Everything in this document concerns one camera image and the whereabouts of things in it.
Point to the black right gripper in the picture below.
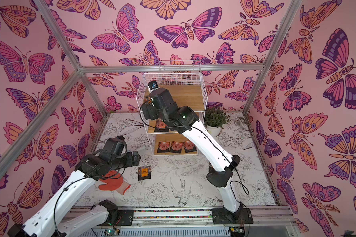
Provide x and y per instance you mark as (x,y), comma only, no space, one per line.
(147,110)

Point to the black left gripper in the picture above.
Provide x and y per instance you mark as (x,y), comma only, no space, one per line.
(131,162)

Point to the red tea bag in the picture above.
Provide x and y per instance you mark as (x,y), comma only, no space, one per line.
(160,126)
(163,147)
(189,147)
(176,147)

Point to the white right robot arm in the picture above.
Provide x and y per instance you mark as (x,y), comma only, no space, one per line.
(186,122)

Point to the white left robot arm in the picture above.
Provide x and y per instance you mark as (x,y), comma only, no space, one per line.
(47,222)

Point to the red work glove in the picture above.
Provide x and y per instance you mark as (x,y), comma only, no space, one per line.
(116,183)

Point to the potted green plant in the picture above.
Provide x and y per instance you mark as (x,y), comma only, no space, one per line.
(214,121)

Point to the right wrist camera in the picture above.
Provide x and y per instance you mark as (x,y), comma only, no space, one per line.
(152,85)

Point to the white wire three-tier shelf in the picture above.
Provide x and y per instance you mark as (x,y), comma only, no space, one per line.
(187,90)

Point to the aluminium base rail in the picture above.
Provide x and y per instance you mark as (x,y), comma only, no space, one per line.
(257,221)

